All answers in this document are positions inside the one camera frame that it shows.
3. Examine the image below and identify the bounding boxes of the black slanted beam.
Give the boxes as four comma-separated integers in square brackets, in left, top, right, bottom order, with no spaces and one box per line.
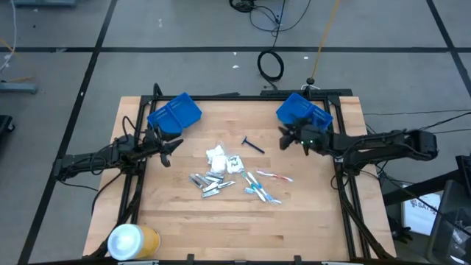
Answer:
[382,169,459,207]

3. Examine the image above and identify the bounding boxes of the black equipment stand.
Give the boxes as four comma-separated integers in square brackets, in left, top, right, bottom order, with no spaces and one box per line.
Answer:
[455,154,471,198]

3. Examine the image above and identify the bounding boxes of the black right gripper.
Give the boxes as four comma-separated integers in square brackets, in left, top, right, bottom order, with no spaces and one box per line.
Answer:
[277,124,334,157]

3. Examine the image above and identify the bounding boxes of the white floor cable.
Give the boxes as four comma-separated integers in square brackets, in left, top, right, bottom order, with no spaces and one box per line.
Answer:
[0,0,18,73]

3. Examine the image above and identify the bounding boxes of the black floor cable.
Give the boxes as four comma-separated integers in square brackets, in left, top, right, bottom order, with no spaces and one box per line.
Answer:
[362,108,471,116]
[364,111,471,135]

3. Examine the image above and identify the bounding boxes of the black aluminium table frame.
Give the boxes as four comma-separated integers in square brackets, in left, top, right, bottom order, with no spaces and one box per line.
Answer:
[88,82,397,265]

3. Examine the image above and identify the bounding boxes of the yellow hanging cable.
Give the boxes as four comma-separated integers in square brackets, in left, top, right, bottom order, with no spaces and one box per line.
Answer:
[310,0,341,80]

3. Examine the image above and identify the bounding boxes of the white printed bag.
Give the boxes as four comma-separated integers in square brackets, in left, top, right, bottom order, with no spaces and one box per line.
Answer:
[400,193,442,236]

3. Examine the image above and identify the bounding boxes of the black floor object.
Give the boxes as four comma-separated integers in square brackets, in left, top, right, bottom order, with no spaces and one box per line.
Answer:
[0,114,15,143]

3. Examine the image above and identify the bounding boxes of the blue disposable razor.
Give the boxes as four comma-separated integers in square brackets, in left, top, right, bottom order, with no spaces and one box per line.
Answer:
[241,135,266,155]

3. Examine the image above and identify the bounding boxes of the black plastic bin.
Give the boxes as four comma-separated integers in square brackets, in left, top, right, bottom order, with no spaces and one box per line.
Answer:
[426,179,471,265]

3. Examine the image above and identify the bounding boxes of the grey metal foot bar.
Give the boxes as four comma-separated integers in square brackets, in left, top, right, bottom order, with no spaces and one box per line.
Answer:
[0,82,38,95]
[13,0,78,8]

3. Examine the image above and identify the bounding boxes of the yellow floor cable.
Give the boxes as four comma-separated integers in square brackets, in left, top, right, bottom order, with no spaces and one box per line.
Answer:
[0,36,38,84]

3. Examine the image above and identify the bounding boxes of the black coiled hanging cable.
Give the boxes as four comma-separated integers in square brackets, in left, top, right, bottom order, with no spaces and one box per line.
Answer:
[256,0,287,91]

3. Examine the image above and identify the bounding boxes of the clear bag of cotton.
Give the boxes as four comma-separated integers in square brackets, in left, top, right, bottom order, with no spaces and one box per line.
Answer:
[205,144,226,160]
[209,156,229,176]

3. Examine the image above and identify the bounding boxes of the white packets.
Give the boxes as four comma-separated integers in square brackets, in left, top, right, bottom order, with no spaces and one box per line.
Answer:
[225,154,246,174]

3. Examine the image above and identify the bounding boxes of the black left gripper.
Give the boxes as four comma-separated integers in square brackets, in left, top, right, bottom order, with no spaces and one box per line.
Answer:
[142,124,185,169]

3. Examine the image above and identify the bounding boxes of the pink packaged toothbrush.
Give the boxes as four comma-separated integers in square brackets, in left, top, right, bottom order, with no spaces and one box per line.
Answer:
[255,169,294,183]

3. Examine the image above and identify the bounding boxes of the white lidded yellow canister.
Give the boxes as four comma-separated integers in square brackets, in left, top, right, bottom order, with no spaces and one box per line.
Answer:
[106,223,162,261]

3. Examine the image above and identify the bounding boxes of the black cable bundle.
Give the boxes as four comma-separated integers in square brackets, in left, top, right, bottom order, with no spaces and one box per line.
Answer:
[228,0,257,14]

